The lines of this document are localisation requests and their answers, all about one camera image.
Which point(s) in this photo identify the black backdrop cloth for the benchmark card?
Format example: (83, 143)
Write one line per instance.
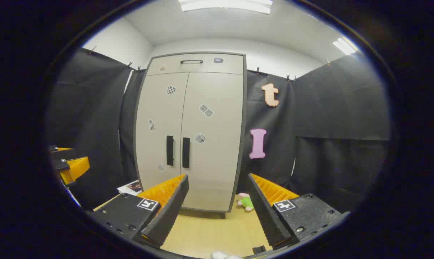
(328, 108)

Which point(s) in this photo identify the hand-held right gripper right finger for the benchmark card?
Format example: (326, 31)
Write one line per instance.
(265, 216)

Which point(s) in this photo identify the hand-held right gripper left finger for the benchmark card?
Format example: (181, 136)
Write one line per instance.
(170, 212)

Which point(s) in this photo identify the grey cabinet door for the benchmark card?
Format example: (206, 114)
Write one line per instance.
(220, 162)
(159, 126)

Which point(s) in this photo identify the grey double-door shoe cabinet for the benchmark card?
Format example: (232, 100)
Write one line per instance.
(244, 118)

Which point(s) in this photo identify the grey cabinet drawer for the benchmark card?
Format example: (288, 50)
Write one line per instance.
(231, 67)

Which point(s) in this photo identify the pink green plush toy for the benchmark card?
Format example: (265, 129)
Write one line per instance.
(247, 203)

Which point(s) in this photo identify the large ceiling light panel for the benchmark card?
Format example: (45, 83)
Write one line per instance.
(224, 5)

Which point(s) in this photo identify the small ceiling light panel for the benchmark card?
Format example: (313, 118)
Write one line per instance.
(343, 46)

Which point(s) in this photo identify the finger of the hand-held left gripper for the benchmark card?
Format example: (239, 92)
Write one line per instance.
(76, 168)
(64, 153)

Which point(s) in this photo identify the white booklet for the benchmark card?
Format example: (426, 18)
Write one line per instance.
(130, 187)

